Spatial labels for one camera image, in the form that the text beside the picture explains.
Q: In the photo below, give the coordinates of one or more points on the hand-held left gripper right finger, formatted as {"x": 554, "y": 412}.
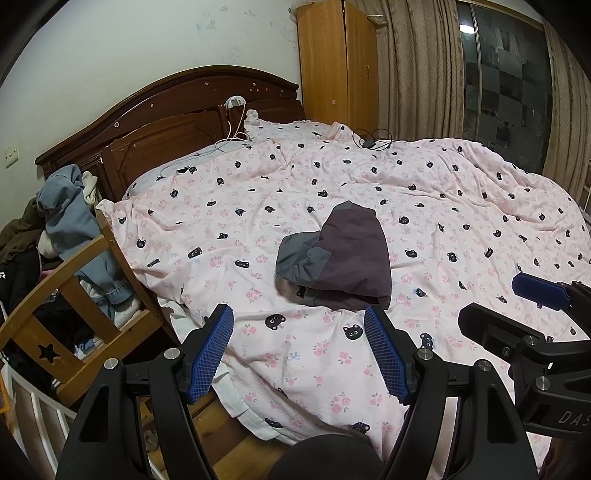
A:
{"x": 390, "y": 355}

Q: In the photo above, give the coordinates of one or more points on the white power adapter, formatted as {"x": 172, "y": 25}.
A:
{"x": 235, "y": 101}

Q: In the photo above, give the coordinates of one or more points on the wooden chair with star cutout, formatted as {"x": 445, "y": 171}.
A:
{"x": 69, "y": 374}

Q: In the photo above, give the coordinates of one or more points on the white metal rail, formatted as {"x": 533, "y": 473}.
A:
{"x": 46, "y": 396}

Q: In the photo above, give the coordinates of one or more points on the dark cloth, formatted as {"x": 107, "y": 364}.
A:
{"x": 323, "y": 461}

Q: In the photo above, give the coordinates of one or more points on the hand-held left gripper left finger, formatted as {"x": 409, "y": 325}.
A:
{"x": 207, "y": 350}

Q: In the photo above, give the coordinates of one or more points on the black garment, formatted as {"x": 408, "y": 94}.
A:
{"x": 23, "y": 281}

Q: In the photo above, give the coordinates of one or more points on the white wall switch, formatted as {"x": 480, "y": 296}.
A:
{"x": 10, "y": 156}

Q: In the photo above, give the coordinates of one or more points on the dark wooden headboard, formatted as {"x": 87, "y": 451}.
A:
{"x": 175, "y": 124}

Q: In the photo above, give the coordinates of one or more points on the olive green garment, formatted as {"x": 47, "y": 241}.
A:
{"x": 18, "y": 226}

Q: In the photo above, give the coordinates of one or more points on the beige curtain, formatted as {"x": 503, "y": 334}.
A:
{"x": 568, "y": 115}
{"x": 415, "y": 69}

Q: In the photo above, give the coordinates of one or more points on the dark window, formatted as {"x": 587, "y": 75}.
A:
{"x": 508, "y": 92}

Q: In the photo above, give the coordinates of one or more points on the grey and maroon jacket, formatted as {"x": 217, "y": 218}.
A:
{"x": 351, "y": 254}

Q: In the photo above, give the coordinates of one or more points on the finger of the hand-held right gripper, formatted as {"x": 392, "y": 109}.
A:
{"x": 538, "y": 288}
{"x": 489, "y": 323}

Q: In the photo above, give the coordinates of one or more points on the blue jeans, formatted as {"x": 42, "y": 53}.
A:
{"x": 69, "y": 207}

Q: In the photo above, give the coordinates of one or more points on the white metal rack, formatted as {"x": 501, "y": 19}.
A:
{"x": 586, "y": 194}

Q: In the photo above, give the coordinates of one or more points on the wooden wardrobe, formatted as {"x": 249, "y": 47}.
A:
{"x": 337, "y": 69}

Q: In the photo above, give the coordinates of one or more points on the white bed sheet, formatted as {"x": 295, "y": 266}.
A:
{"x": 249, "y": 415}

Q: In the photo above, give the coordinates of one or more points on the pink cat print blanket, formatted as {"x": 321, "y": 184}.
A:
{"x": 415, "y": 221}

